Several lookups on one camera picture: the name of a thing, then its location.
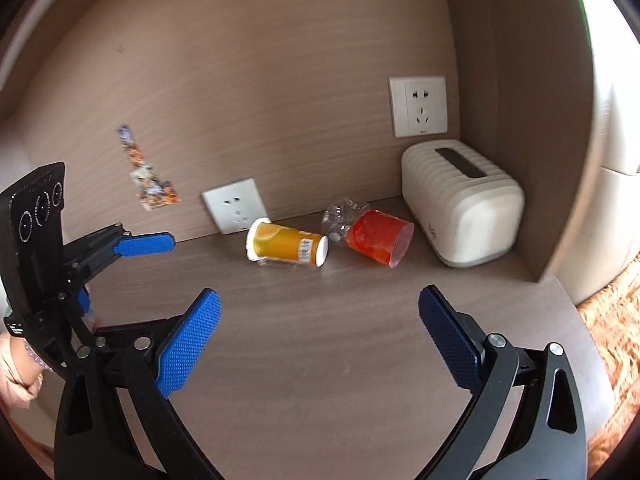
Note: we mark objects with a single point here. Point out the beige padded headboard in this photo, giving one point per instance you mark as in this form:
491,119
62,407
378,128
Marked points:
615,210

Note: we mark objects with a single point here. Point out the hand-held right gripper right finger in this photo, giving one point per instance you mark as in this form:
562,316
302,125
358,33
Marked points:
450,340

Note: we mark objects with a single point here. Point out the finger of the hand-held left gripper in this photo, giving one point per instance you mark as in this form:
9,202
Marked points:
83,302
145,244

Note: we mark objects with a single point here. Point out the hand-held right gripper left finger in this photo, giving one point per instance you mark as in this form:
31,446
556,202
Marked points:
192,340

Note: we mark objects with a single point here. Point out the white wall socket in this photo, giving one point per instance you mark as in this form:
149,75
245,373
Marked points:
420,107
235,207

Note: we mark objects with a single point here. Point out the person's left forearm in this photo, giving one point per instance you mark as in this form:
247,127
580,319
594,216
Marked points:
15,367

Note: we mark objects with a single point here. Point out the white ribbed tissue box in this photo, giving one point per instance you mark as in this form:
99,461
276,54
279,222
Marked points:
465,210

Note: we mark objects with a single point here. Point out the clear plastic bottle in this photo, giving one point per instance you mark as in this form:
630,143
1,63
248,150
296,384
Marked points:
340,215

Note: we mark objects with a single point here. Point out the colourful wall sticker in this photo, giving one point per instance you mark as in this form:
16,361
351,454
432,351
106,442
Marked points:
145,185

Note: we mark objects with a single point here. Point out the red plastic cup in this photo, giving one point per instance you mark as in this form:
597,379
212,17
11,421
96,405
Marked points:
380,237

